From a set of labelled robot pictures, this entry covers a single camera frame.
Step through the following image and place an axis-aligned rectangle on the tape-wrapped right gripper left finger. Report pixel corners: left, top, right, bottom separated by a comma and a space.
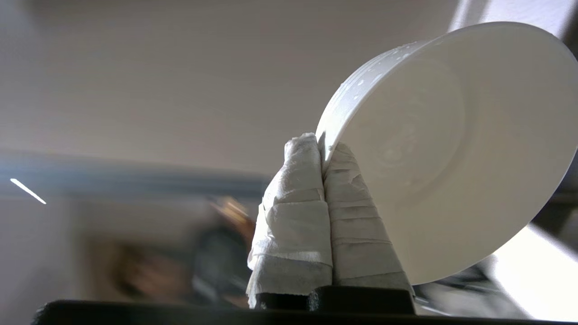
246, 132, 333, 310

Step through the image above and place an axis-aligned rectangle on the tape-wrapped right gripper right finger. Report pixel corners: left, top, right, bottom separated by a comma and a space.
323, 142, 414, 294

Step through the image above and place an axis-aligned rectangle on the white ceramic bowl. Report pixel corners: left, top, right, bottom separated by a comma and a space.
315, 21, 578, 286

